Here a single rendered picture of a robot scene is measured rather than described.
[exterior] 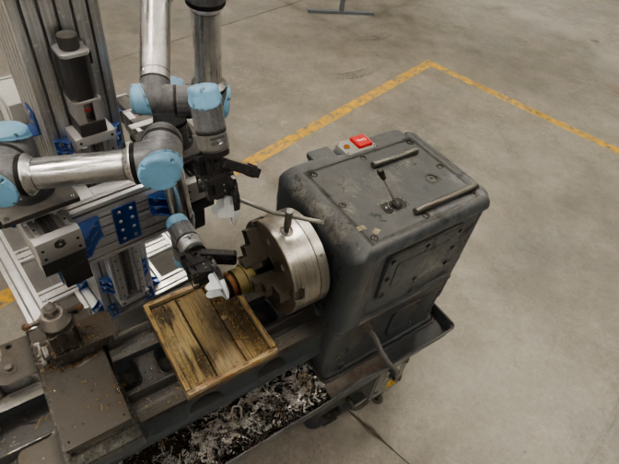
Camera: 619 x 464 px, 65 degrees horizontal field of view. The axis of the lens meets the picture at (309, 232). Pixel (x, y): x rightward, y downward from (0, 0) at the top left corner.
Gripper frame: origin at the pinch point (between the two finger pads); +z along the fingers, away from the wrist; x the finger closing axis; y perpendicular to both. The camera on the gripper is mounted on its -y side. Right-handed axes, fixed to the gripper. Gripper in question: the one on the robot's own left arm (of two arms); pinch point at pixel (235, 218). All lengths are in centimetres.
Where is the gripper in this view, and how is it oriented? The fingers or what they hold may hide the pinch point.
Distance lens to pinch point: 130.8
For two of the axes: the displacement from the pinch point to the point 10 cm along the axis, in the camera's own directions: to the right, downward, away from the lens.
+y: -8.3, 3.3, -4.5
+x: 5.5, 3.6, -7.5
